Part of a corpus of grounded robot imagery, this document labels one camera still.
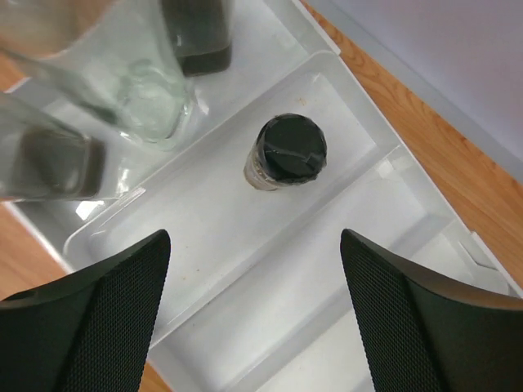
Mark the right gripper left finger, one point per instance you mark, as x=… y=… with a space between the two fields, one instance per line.
x=90 y=330

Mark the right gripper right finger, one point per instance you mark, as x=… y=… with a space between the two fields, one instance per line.
x=423 y=331

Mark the oil bottle dark sauce back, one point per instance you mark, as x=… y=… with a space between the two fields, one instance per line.
x=43 y=158

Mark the oil bottle dark sauce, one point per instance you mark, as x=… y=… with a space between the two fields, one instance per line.
x=200 y=34
x=43 y=158

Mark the black label spice shaker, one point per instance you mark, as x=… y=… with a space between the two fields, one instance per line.
x=290 y=150

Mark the clear oil bottle gold spout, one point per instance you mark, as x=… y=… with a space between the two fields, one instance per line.
x=110 y=58

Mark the oil bottle dark sauce front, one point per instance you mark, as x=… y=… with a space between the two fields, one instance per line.
x=200 y=34

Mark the white compartment tray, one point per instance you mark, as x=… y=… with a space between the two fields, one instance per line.
x=256 y=298

